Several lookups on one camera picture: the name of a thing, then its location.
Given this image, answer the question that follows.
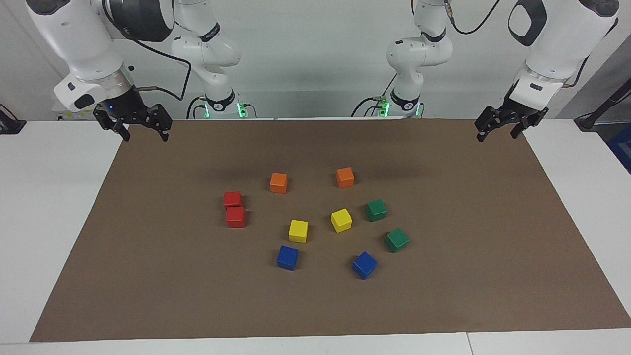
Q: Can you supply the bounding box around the black left arm base cable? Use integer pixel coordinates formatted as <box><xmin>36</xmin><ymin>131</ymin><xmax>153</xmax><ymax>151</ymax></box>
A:
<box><xmin>351</xmin><ymin>73</ymin><xmax>398</xmax><ymax>118</ymax></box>

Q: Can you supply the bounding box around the black cable with metal connector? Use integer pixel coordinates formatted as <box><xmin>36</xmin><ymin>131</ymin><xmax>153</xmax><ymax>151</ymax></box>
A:
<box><xmin>443</xmin><ymin>0</ymin><xmax>502</xmax><ymax>36</ymax></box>

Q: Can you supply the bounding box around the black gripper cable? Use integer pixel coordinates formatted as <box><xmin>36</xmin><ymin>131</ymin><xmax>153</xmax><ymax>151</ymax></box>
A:
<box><xmin>131</xmin><ymin>37</ymin><xmax>192</xmax><ymax>102</ymax></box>
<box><xmin>562</xmin><ymin>19</ymin><xmax>620</xmax><ymax>89</ymax></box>

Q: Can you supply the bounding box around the brown table mat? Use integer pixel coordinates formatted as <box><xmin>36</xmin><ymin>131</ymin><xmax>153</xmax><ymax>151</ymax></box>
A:
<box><xmin>29</xmin><ymin>117</ymin><xmax>631</xmax><ymax>343</ymax></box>

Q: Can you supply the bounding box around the yellow wooden cube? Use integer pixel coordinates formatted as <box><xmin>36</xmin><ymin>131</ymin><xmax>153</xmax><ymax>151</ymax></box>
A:
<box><xmin>288</xmin><ymin>219</ymin><xmax>309</xmax><ymax>244</ymax></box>
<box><xmin>330</xmin><ymin>208</ymin><xmax>353</xmax><ymax>234</ymax></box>

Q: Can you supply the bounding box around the black right arm base cable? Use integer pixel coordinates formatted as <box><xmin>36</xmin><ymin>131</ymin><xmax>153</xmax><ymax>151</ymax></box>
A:
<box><xmin>186</xmin><ymin>95</ymin><xmax>208</xmax><ymax>120</ymax></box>

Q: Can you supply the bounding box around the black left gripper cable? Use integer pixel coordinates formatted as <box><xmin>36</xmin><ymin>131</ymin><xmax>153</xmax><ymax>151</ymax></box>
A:
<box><xmin>562</xmin><ymin>19</ymin><xmax>620</xmax><ymax>89</ymax></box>

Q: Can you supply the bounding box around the blue box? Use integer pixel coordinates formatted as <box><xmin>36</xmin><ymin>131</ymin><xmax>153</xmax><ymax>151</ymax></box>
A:
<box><xmin>605</xmin><ymin>122</ymin><xmax>631</xmax><ymax>174</ymax></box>

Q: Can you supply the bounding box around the green wooden cube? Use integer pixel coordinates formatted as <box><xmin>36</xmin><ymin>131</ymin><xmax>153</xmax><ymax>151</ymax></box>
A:
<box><xmin>384</xmin><ymin>227</ymin><xmax>410</xmax><ymax>254</ymax></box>
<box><xmin>365</xmin><ymin>199</ymin><xmax>388</xmax><ymax>223</ymax></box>

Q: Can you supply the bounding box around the blue wooden cube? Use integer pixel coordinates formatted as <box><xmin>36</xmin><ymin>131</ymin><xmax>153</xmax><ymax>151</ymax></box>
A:
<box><xmin>276</xmin><ymin>245</ymin><xmax>299</xmax><ymax>271</ymax></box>
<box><xmin>351</xmin><ymin>251</ymin><xmax>378</xmax><ymax>280</ymax></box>

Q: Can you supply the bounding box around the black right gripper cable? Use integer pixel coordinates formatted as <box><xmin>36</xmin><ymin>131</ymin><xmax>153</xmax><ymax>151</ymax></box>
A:
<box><xmin>131</xmin><ymin>37</ymin><xmax>192</xmax><ymax>102</ymax></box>

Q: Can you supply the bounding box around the black clamp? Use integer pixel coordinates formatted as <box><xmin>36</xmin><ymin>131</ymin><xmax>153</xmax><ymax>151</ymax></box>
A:
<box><xmin>0</xmin><ymin>103</ymin><xmax>27</xmax><ymax>135</ymax></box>

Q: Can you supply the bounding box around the black stand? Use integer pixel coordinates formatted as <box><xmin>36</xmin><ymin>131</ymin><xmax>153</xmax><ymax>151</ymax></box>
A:
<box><xmin>574</xmin><ymin>78</ymin><xmax>631</xmax><ymax>132</ymax></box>

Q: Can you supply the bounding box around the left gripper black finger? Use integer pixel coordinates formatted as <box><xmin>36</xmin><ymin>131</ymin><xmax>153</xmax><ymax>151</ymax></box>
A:
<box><xmin>510</xmin><ymin>111</ymin><xmax>549</xmax><ymax>140</ymax></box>
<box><xmin>475</xmin><ymin>106</ymin><xmax>508</xmax><ymax>143</ymax></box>

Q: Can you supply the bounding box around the black arm base cable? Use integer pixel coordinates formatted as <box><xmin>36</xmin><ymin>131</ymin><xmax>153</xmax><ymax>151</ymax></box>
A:
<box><xmin>186</xmin><ymin>95</ymin><xmax>208</xmax><ymax>120</ymax></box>
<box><xmin>351</xmin><ymin>73</ymin><xmax>398</xmax><ymax>118</ymax></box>

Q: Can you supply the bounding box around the white box with yellow labels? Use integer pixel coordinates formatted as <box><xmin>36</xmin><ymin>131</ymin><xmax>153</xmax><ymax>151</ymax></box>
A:
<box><xmin>52</xmin><ymin>99</ymin><xmax>106</xmax><ymax>122</ymax></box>

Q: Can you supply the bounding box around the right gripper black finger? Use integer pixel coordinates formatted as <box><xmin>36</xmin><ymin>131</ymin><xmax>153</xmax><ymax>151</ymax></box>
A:
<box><xmin>141</xmin><ymin>103</ymin><xmax>173</xmax><ymax>142</ymax></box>
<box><xmin>93</xmin><ymin>106</ymin><xmax>131</xmax><ymax>142</ymax></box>

